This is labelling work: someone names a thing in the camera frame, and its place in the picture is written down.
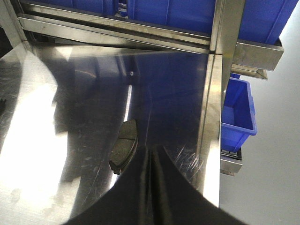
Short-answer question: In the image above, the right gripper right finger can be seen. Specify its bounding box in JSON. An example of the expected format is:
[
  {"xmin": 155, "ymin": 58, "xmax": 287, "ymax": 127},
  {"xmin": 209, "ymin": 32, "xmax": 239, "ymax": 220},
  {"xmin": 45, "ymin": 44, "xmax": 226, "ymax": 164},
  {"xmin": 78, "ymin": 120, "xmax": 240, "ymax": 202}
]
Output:
[{"xmin": 151, "ymin": 145, "xmax": 243, "ymax": 225}]

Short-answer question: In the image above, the stainless steel rack frame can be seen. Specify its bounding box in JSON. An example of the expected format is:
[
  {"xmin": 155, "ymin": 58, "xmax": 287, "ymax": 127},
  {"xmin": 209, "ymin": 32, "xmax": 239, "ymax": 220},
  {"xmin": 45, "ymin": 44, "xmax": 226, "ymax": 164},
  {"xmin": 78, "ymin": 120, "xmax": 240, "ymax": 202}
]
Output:
[{"xmin": 0, "ymin": 0, "xmax": 284, "ymax": 177}]

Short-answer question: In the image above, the small blue bin below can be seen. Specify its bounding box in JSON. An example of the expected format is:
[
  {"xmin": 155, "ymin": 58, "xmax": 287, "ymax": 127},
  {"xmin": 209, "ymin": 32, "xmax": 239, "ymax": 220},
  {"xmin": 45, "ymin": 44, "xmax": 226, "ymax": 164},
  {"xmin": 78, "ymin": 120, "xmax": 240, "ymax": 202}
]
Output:
[{"xmin": 221, "ymin": 78, "xmax": 257, "ymax": 152}]

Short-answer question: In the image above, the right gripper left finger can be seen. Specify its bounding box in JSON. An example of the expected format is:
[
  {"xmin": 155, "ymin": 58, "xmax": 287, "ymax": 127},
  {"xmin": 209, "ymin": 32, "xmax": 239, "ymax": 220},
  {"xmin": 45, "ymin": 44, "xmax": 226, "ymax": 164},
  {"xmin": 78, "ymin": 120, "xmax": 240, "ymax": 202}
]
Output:
[{"xmin": 62, "ymin": 145, "xmax": 153, "ymax": 225}]

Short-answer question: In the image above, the right blue plastic bin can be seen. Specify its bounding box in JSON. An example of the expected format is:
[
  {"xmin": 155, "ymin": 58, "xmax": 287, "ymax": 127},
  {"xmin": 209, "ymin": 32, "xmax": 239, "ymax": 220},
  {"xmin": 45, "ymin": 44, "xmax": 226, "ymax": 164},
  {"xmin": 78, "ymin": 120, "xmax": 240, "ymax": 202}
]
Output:
[{"xmin": 127, "ymin": 0, "xmax": 298, "ymax": 45}]

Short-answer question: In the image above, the dark brake pad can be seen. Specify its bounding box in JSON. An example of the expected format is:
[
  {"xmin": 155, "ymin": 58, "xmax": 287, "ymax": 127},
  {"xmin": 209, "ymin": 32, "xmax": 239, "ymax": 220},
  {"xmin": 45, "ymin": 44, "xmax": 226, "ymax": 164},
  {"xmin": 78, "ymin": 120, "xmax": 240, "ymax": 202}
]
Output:
[{"xmin": 109, "ymin": 120, "xmax": 138, "ymax": 175}]

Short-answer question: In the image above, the blue plastic bin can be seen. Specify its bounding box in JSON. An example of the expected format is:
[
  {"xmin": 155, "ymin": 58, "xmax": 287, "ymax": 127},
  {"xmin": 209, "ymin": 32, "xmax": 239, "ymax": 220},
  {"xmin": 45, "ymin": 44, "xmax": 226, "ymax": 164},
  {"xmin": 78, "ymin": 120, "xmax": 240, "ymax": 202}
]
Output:
[
  {"xmin": 37, "ymin": 0, "xmax": 119, "ymax": 15},
  {"xmin": 127, "ymin": 0, "xmax": 298, "ymax": 45}
]

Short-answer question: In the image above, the left blue plastic bin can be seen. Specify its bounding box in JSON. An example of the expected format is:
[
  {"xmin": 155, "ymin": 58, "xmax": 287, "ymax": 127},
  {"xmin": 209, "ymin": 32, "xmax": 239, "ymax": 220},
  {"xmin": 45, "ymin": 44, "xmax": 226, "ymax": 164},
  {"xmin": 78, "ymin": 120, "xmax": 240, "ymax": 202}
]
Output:
[{"xmin": 37, "ymin": 0, "xmax": 119, "ymax": 15}]

